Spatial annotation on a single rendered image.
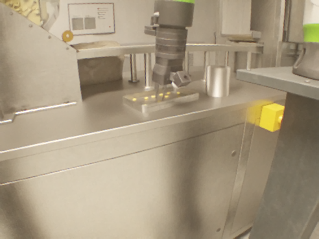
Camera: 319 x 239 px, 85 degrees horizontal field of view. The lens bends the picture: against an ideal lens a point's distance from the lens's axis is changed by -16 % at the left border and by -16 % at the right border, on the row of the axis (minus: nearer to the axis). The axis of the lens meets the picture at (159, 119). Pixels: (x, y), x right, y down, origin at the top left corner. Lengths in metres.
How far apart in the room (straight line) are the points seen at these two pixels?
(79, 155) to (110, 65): 0.56
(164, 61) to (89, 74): 0.48
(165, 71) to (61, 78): 0.31
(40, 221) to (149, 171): 0.29
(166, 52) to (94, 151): 0.27
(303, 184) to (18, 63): 0.75
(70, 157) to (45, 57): 0.32
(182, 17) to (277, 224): 0.51
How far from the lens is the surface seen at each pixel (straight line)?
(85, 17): 4.51
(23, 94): 0.66
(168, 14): 0.46
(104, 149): 0.45
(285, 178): 0.48
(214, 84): 0.65
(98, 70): 0.91
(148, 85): 0.75
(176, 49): 0.48
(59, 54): 0.64
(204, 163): 0.61
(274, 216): 0.54
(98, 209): 0.54
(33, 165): 0.45
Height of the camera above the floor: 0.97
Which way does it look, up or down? 22 degrees down
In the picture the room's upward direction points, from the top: 1 degrees counter-clockwise
